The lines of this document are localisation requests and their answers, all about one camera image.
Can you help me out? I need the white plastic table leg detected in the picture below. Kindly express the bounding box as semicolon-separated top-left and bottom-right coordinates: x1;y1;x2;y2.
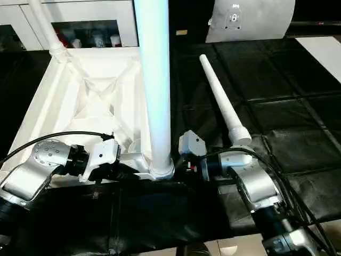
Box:
28;0;72;64
132;0;176;182
199;53;253;147

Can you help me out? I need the white plastic table top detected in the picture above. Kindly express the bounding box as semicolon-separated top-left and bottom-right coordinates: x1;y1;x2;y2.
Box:
0;46;177;189

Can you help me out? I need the dark right robot foot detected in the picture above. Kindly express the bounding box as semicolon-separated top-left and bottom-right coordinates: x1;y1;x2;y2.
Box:
180;243;212;256

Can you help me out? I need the black work mat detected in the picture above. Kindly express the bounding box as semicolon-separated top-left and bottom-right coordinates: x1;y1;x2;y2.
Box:
0;36;341;254

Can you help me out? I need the black furniture with yellow label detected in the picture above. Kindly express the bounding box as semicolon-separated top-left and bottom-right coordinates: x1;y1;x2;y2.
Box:
167;0;216;46

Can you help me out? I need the white glass-door cabinet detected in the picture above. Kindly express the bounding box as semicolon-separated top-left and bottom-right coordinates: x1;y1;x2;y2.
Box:
0;0;140;52

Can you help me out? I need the white flat board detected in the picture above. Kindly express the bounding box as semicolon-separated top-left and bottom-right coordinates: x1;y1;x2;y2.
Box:
295;36;341;81

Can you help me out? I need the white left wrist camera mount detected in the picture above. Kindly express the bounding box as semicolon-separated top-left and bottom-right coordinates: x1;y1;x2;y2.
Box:
78;138;121;184

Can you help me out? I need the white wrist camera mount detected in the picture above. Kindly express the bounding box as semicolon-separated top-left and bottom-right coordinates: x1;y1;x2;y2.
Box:
177;129;208;158
78;138;121;184

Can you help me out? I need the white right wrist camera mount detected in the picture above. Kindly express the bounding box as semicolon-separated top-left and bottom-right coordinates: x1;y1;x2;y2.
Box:
177;129;208;158

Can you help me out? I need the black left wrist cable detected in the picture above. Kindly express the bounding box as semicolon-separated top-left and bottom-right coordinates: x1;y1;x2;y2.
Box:
0;131;116;164

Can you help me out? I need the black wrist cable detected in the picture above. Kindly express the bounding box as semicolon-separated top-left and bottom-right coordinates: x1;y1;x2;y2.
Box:
0;131;116;164
198;147;341;256

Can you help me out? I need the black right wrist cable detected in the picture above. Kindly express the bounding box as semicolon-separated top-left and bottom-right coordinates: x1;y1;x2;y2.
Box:
198;147;341;256

